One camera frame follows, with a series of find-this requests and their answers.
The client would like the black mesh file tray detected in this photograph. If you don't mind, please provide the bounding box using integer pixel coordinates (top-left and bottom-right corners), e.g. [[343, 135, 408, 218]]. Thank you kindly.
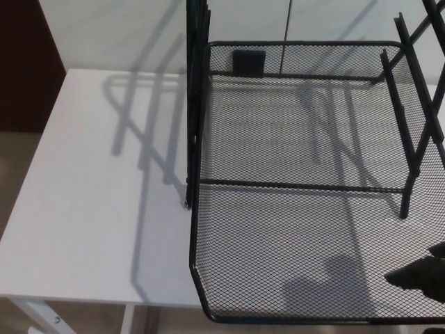
[[189, 40, 445, 326]]

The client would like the dark brown wooden panel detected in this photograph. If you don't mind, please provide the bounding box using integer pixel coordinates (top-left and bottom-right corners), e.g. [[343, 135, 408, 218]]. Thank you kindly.
[[0, 0, 67, 134]]

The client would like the black wire tray rack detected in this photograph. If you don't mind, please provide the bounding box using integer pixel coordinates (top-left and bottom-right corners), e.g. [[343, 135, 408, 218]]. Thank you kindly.
[[185, 0, 445, 220]]

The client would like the white desk leg frame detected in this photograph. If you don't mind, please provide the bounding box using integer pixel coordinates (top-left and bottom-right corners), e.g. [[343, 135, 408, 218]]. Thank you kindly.
[[8, 298, 137, 334]]

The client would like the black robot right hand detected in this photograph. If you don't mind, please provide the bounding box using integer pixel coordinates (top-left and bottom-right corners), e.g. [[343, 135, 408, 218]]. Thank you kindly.
[[384, 242, 445, 334]]

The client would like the white cabinet row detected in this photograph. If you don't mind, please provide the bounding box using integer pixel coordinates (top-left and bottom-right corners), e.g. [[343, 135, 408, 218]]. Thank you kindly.
[[34, 0, 445, 88]]

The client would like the black rectangular block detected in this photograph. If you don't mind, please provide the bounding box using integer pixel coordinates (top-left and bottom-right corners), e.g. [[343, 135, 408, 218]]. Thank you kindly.
[[232, 51, 265, 76]]

